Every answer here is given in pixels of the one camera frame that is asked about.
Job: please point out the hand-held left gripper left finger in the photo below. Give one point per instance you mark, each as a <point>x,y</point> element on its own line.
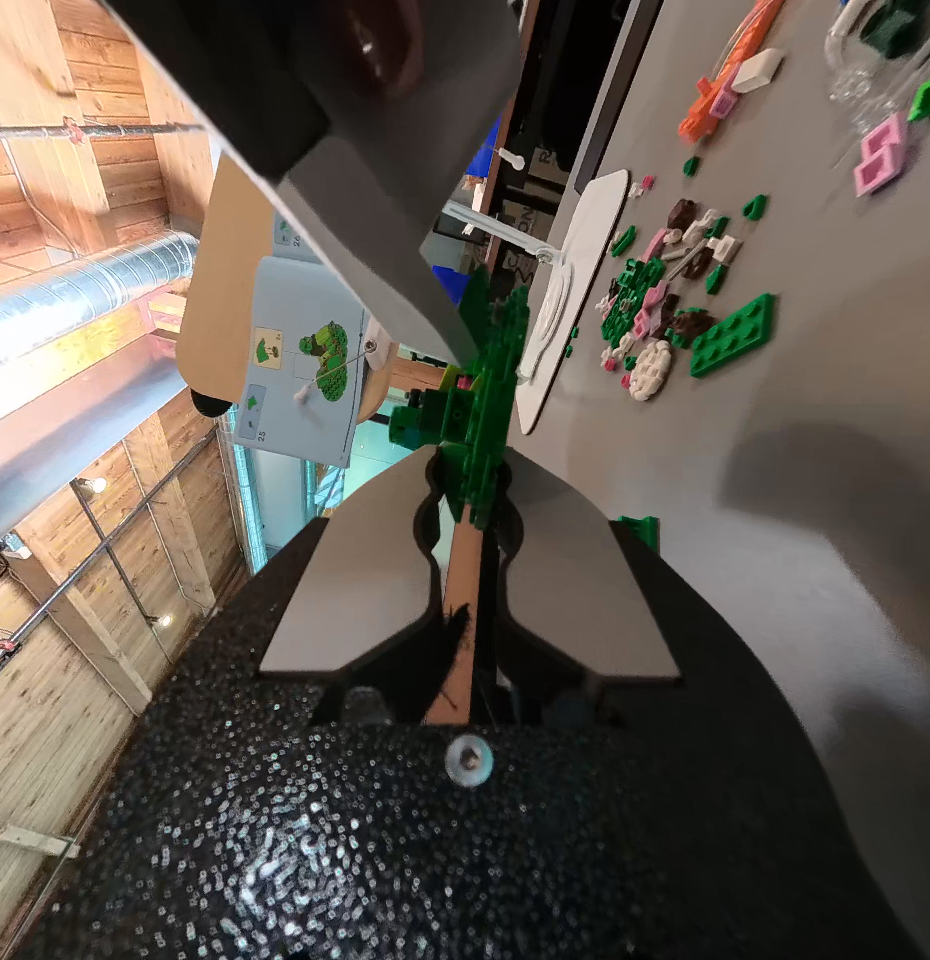
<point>345,600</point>

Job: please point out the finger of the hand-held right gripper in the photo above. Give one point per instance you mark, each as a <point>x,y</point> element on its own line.
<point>442,150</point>
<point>390,270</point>

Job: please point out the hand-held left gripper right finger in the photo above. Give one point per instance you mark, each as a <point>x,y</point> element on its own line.
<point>592,600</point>

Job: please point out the green lego build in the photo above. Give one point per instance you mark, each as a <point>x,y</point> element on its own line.
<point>487,390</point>

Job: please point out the green wedge slope lego piece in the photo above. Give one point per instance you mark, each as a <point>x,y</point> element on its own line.
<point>641,532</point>

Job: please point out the lego instruction booklet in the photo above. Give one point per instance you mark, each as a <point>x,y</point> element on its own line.
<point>300,375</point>

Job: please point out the narrow green lego plate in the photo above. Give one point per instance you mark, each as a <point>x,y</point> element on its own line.
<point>624,240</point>

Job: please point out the cream round lego plate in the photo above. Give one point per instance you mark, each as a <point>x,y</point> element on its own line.
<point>650,371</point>

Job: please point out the green lego plate assembly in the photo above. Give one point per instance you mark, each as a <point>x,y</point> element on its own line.
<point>630,300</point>

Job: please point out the scatter of small lego pieces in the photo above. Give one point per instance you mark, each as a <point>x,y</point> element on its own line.
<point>682,217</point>

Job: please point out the small pink lego slope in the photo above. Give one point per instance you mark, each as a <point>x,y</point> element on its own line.
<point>723,100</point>

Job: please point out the orange lego brick separator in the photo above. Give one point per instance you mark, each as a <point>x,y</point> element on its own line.
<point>723,67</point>

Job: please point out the green two-by-four lego plate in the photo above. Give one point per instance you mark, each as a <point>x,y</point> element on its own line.
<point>734,336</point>

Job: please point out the cream lego tile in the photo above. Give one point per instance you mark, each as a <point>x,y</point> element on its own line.
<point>757,71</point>

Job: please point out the transparent curved lego tube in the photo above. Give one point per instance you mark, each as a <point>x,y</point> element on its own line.
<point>854,82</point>

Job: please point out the pink lego brick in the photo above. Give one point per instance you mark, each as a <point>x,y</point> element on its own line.
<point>881,154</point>

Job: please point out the large dark green lego connector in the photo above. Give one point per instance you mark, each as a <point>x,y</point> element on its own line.
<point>892,26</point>

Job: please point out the person's right hand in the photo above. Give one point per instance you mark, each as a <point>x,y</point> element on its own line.
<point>386,45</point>

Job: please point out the metal ceiling pipe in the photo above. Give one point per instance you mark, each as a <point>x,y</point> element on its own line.
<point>135,129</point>

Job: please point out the white book stand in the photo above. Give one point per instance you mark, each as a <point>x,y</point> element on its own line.
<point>585,225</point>

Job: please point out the black desk mat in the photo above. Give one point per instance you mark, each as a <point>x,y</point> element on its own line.
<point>622,75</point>

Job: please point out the black round disc on pole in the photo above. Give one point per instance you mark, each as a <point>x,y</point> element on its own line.
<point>208,405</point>

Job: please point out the silver ventilation duct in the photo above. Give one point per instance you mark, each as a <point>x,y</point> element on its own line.
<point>75,292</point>

